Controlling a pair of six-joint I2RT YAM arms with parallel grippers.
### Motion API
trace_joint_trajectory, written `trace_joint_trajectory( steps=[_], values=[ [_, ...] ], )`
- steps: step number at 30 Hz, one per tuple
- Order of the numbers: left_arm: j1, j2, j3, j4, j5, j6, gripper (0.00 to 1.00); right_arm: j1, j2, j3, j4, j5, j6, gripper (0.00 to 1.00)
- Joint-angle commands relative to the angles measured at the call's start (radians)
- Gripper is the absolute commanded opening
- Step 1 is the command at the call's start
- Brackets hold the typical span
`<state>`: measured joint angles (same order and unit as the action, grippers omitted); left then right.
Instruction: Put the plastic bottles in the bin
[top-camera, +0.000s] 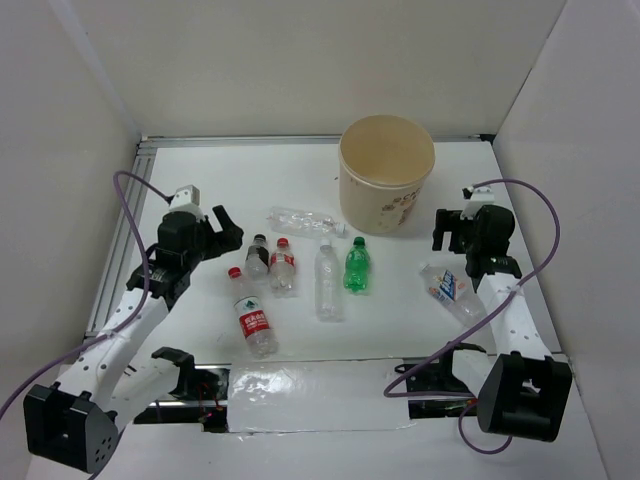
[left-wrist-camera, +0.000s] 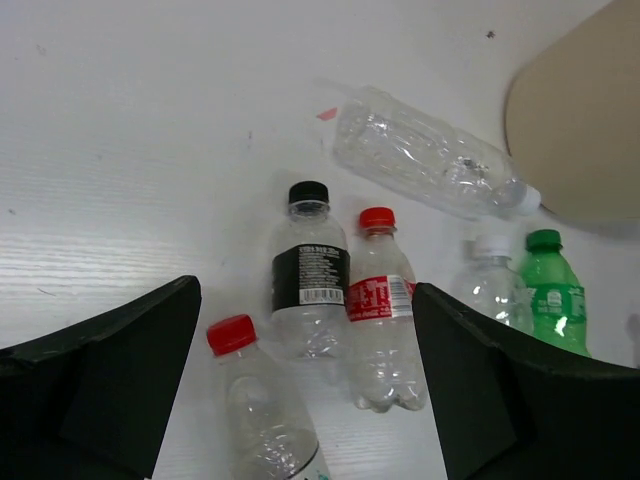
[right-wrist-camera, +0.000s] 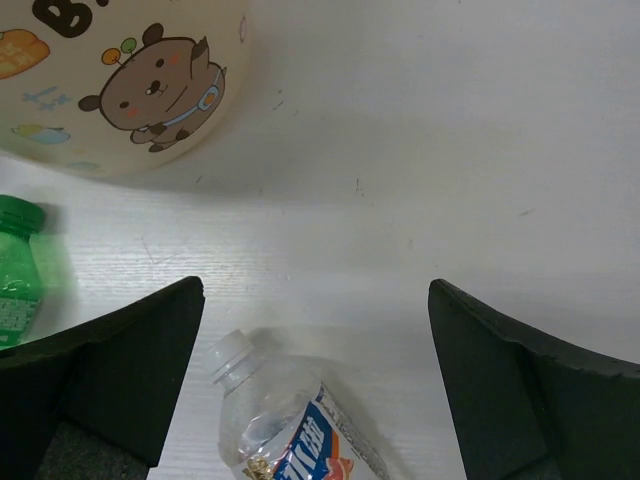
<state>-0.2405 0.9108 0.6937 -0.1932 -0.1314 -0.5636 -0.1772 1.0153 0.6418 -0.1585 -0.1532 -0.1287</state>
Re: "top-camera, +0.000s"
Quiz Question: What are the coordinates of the black cap clear bottle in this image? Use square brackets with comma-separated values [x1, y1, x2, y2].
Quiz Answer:
[245, 233, 269, 280]

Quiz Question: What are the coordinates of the blue label clear bottle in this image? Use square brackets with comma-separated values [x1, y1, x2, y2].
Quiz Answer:
[420, 264, 487, 328]

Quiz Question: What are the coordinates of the red cola label bottle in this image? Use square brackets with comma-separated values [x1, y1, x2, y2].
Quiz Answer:
[269, 237, 296, 297]

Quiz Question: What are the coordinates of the green plastic bottle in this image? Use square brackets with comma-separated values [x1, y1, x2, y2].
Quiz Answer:
[343, 236, 372, 295]

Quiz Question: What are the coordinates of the red cap red label bottle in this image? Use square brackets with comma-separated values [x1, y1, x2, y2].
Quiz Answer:
[228, 267, 278, 359]

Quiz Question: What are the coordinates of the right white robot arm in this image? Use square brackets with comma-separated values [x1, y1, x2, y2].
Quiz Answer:
[432, 205, 572, 442]

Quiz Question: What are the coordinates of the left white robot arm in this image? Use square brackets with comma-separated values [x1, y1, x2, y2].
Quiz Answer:
[23, 205, 243, 474]

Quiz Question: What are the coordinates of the beige paper bucket bin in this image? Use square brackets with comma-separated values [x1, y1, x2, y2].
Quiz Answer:
[338, 115, 435, 234]

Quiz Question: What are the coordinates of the crushed clear bottle blue-white cap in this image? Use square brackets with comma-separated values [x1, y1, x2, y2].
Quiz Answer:
[267, 207, 346, 239]

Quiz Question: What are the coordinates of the clear bottle white cap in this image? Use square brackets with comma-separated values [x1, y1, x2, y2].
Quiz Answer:
[314, 239, 343, 322]

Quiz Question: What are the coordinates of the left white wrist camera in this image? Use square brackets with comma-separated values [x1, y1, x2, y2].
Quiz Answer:
[169, 185, 200, 213]

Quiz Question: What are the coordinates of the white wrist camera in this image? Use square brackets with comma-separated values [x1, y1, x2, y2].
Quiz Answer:
[169, 185, 200, 213]
[460, 186, 495, 220]

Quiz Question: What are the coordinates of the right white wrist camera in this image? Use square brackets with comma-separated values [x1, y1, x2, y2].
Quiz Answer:
[460, 186, 495, 220]

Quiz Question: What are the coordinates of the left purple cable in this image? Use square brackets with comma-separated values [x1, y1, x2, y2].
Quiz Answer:
[0, 171, 176, 421]

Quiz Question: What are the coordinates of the aluminium frame rail left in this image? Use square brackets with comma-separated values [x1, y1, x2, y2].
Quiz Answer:
[84, 148, 157, 340]

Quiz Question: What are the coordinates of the aluminium frame rail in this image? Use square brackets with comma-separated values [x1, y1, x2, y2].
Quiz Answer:
[138, 132, 496, 149]
[84, 148, 157, 340]

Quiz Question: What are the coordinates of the aluminium frame rail back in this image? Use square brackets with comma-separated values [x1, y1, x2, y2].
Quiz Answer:
[138, 132, 496, 149]

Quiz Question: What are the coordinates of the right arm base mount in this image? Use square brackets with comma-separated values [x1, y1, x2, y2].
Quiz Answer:
[387, 349, 495, 419]

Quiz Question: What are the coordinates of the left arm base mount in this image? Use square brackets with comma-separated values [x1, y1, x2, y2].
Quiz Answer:
[133, 364, 231, 433]

